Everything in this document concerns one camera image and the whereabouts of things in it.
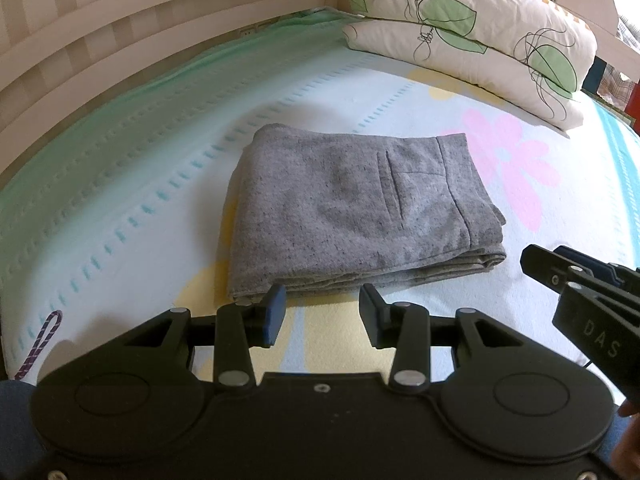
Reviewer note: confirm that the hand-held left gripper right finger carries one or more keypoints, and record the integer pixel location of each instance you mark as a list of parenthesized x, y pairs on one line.
[(372, 317)]

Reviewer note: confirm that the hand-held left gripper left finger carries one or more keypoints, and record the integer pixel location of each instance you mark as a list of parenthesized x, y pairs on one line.
[(274, 320)]

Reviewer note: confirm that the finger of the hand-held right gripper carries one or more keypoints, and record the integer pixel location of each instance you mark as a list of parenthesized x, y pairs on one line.
[(595, 264), (545, 265)]

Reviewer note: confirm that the grey pants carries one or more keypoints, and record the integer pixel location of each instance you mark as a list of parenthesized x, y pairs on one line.
[(350, 210)]

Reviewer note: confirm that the person's blue clothing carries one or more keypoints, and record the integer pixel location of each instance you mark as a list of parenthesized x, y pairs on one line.
[(622, 452), (17, 430)]

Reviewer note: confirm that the white leaf print pillow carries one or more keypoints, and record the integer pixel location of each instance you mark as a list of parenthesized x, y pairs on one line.
[(480, 5), (450, 65)]

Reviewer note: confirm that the wooden bed rail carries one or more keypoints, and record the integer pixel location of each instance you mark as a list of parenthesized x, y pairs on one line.
[(100, 40)]

